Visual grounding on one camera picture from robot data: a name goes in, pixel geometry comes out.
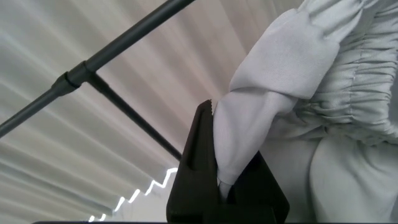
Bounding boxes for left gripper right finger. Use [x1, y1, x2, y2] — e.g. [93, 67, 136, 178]
[226, 151, 290, 223]

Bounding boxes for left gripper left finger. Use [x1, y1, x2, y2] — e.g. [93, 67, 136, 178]
[165, 99, 224, 223]

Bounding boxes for pale grey shorts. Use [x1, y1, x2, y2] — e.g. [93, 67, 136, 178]
[212, 0, 398, 223]

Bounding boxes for black clothes rack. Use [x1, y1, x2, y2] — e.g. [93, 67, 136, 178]
[0, 0, 197, 162]

